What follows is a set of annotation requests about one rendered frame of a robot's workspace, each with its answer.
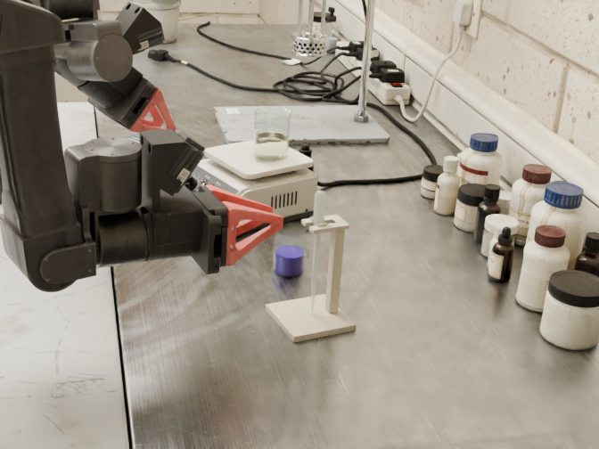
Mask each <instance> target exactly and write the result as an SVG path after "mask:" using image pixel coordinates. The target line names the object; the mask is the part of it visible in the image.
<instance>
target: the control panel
mask: <svg viewBox="0 0 599 449"><path fill-rule="evenodd" d="M192 176H193V178H195V179H196V180H197V185H196V187H195V188H194V189H193V190H192V192H193V193H196V192H199V187H200V186H201V185H202V182H201V180H203V179H206V180H207V181H206V182H205V184H206V185H210V184H214V186H215V187H217V188H220V189H222V190H225V191H228V192H231V193H234V194H236V193H237V192H238V190H236V189H235V188H234V187H233V186H231V185H229V184H227V183H225V182H224V181H222V180H220V179H219V178H217V177H215V176H214V175H212V174H211V173H209V172H208V171H206V170H204V169H203V168H201V167H199V166H197V167H196V168H195V169H194V171H193V172H192Z"/></svg>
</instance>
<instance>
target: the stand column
mask: <svg viewBox="0 0 599 449"><path fill-rule="evenodd" d="M375 1H376V0H367V8H366V18H365V38H364V49H363V60H362V69H361V80H360V90H359V101H358V112H357V113H356V114H354V121H356V122H358V123H366V122H368V118H369V117H368V116H367V114H365V110H366V100H367V90H368V79H369V69H370V60H371V50H372V40H373V21H374V11H375Z"/></svg>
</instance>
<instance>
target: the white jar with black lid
mask: <svg viewBox="0 0 599 449"><path fill-rule="evenodd" d="M540 333H541V335H542V337H543V338H544V339H545V340H547V341H548V342H549V343H551V344H553V345H555V346H557V347H561V348H565V349H569V350H587V349H590V348H592V347H594V346H595V345H596V344H597V343H598V340H599V277H597V276H595V275H593V274H590V273H586V272H582V271H577V270H561V271H558V272H555V273H553V274H552V275H551V276H550V279H549V283H548V290H547V292H546V300H545V304H544V310H543V314H542V319H541V324H540Z"/></svg>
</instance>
